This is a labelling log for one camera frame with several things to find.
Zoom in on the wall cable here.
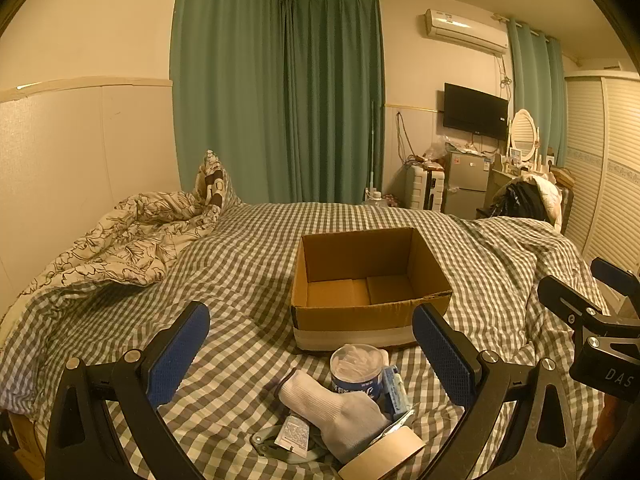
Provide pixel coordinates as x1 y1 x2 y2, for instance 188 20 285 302
395 112 417 162

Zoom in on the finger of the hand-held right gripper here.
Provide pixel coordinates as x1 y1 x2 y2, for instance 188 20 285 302
590 257 640 311
538 275 606 333

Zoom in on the grey mini fridge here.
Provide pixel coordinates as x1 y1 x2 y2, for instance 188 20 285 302
444 151 494 220

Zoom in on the light green narrow curtain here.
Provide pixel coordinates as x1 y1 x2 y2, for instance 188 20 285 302
506 17 569 167

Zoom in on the black wall television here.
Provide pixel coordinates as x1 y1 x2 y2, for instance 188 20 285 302
442 82 510 140

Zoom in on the small white sachet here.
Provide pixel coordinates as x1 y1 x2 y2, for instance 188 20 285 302
274 417 312 456

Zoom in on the cream dressing table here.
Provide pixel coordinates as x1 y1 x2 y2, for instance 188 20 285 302
487 157 557 201

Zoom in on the thin mop pole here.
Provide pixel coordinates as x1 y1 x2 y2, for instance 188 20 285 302
367 101 376 196

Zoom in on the grey checked bed sheet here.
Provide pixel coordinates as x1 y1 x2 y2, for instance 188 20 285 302
0 200 617 480

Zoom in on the white sock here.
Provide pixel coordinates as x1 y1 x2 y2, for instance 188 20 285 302
277 370 394 465

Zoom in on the blue and white small box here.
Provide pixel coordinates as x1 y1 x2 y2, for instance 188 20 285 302
382 365 414 418

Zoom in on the white oval mirror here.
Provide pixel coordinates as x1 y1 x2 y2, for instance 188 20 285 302
507 108 542 162

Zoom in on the cardboard box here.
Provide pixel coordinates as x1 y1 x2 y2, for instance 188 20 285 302
291 226 453 352

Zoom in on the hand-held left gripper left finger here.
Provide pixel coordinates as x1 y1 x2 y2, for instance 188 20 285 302
45 301 211 480

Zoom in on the round cotton swab container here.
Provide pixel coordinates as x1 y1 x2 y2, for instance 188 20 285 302
330 344 391 402

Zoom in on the brown tape roll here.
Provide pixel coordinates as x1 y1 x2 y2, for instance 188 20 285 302
337 425 426 480

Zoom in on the brown patterned pillow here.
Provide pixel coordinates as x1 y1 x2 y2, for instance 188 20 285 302
192 149 242 211

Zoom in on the white air conditioner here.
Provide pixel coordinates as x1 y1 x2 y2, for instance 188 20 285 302
425 8 509 55

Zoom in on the white ribbed suitcase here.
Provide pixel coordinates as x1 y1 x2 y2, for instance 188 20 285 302
406 165 446 212

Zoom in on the floral print duvet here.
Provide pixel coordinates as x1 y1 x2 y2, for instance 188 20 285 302
0 187 242 322

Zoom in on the white slatted wardrobe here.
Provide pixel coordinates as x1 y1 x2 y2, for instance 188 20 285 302
562 67 640 277

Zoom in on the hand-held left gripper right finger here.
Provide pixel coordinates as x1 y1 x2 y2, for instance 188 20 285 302
412 304 596 480

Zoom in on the black garment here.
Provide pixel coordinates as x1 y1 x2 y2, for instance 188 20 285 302
487 179 549 221

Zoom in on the white padded jacket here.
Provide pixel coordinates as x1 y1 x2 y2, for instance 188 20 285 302
520 172 564 233

